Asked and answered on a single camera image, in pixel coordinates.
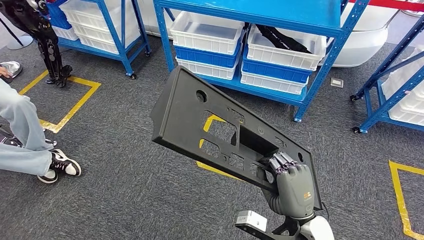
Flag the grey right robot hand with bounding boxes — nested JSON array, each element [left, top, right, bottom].
[[262, 152, 316, 221]]

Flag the black plastic panel part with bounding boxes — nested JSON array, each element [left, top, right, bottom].
[[149, 65, 324, 212]]

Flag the blue metal shelf rack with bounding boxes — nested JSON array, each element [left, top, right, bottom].
[[349, 14, 424, 135], [46, 0, 152, 80], [152, 0, 371, 123]]

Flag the long black part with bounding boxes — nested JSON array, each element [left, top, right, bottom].
[[255, 23, 313, 55]]

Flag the yellow floor tape square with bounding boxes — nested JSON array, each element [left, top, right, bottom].
[[18, 68, 103, 134], [388, 159, 424, 240], [196, 113, 246, 182]]

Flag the blue plastic bin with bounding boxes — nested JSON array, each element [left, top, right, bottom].
[[241, 46, 313, 84], [173, 33, 244, 69], [46, 0, 72, 30]]

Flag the white car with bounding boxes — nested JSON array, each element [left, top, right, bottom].
[[137, 0, 424, 69]]

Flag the red barrier belt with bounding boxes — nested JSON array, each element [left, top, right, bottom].
[[347, 0, 424, 13]]

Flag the person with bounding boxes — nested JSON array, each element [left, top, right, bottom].
[[0, 66, 83, 185]]

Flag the black humanoid robot legs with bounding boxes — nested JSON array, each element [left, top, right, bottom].
[[0, 0, 74, 89]]

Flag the shiny silver object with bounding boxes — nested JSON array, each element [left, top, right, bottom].
[[0, 60, 24, 84]]

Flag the pole stand with round base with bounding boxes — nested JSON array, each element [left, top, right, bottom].
[[0, 16, 35, 51]]

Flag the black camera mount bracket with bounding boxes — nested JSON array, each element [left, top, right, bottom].
[[234, 216, 302, 240]]

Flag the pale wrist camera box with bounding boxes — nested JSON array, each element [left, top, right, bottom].
[[235, 210, 268, 233]]

